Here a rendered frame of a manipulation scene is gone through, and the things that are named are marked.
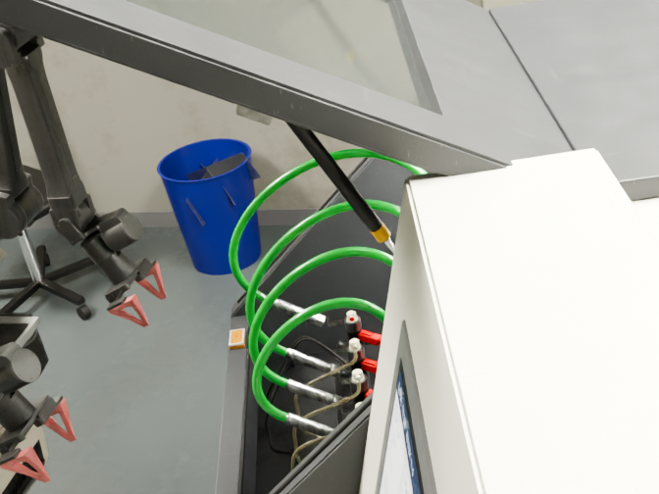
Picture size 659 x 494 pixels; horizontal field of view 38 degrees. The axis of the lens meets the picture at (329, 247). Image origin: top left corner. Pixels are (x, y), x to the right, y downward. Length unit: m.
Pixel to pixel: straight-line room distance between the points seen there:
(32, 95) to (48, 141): 0.09
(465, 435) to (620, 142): 0.61
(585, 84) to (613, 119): 0.13
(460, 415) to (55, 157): 1.25
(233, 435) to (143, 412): 1.70
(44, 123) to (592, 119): 1.00
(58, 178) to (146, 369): 1.78
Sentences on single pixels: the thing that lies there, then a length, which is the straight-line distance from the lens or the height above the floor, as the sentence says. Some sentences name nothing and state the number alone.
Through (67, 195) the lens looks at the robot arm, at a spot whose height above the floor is 1.28.
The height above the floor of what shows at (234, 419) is 0.95.
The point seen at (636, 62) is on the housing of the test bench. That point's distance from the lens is 1.51.
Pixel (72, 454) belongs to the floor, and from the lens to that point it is 3.33.
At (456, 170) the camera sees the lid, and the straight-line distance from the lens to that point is 1.09.
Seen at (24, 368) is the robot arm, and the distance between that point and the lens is 1.60.
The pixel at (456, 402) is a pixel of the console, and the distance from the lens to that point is 0.78.
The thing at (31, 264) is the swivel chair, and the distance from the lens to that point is 4.10.
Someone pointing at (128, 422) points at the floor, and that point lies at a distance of 3.37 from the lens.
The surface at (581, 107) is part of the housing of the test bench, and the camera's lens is 1.36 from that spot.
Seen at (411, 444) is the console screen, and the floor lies 1.41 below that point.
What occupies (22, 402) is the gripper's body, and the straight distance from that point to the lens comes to 1.67.
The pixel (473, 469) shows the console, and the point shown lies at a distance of 0.72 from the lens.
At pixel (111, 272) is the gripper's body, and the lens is 1.96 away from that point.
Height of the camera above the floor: 2.05
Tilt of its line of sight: 30 degrees down
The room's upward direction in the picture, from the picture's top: 10 degrees counter-clockwise
